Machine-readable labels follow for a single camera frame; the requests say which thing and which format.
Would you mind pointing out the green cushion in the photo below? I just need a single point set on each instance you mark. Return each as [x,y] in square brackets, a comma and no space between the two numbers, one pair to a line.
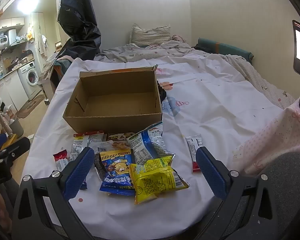
[225,47]

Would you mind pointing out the white and blue snack packet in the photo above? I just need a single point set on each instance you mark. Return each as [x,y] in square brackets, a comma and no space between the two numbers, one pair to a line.
[147,145]

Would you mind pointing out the red and white stick packet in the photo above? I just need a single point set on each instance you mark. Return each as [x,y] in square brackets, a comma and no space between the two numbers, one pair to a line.
[192,146]

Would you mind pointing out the brown floor rug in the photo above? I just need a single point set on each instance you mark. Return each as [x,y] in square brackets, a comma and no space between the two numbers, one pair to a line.
[30,108]

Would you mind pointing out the white washing machine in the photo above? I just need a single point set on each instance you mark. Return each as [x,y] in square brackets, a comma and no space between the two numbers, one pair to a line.
[30,78]

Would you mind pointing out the white wall cabinet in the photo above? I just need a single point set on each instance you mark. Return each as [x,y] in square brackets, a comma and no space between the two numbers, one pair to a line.
[11,23]

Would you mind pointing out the small red snack packet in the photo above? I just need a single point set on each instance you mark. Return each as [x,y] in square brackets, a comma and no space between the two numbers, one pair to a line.
[60,158]

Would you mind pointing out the black cloth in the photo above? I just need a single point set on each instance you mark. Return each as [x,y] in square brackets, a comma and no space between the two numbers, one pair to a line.
[162,92]

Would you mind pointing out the blue cartoon snack packet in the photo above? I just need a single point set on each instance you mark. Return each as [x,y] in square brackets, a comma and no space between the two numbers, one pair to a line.
[117,170]

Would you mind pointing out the pile of clothes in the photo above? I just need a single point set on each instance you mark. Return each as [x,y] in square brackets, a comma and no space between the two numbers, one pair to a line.
[53,65]

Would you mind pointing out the patterned pillow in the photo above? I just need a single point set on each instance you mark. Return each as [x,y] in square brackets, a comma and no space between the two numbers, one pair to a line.
[150,35]

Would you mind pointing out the brown snack packet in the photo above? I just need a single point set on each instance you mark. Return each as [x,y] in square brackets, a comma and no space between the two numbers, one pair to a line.
[120,140]

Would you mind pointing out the white water heater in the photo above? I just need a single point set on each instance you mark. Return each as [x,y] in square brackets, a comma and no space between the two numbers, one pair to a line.
[1,41]

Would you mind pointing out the brown cardboard box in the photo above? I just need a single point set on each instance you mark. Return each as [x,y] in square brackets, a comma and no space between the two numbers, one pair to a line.
[115,123]

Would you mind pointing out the dark seaweed snack packet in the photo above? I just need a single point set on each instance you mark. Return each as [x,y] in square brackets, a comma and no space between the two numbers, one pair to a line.
[100,166]

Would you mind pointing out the black hanging jacket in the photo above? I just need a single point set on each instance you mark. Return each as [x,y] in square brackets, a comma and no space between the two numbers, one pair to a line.
[77,17]

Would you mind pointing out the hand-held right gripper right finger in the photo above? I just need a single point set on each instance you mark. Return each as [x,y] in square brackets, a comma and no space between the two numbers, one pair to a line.
[211,172]

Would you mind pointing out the silver snack packet red edge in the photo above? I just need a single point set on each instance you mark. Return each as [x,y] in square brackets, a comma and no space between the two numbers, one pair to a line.
[78,146]
[96,138]

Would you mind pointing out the pink dotted blanket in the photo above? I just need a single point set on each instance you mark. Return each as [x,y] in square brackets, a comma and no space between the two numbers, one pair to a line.
[272,135]

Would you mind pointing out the yellow snack packet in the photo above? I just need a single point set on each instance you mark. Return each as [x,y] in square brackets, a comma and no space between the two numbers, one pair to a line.
[155,180]

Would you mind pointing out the grey waste bin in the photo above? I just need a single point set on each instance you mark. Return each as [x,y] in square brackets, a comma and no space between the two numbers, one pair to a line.
[16,127]

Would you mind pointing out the grey patterned quilt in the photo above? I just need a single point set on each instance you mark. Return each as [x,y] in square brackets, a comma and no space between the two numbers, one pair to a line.
[252,75]

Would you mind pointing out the white base cabinet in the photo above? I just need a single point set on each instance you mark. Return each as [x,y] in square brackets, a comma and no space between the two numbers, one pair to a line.
[11,91]

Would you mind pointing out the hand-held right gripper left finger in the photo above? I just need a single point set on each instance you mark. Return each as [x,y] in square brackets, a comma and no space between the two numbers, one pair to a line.
[80,170]

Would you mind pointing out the person's grey trouser leg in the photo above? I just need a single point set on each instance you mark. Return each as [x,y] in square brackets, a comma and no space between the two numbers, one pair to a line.
[287,180]

